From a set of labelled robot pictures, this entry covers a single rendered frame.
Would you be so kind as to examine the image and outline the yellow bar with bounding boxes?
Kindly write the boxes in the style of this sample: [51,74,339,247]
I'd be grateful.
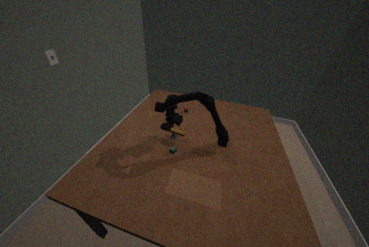
[170,127,186,136]

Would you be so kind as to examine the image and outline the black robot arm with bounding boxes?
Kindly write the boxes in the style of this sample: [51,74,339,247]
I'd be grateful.
[155,91,229,148]

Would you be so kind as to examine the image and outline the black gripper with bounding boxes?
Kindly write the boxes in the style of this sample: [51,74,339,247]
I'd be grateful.
[160,113,179,131]

